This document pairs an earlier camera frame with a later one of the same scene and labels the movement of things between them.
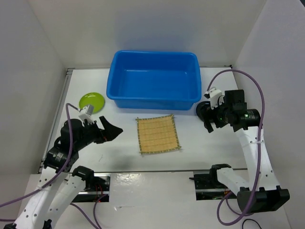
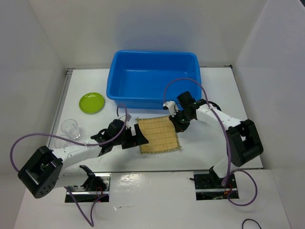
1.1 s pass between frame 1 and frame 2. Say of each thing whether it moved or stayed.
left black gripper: moved
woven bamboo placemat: stayed
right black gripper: moved
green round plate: stayed
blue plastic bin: stayed
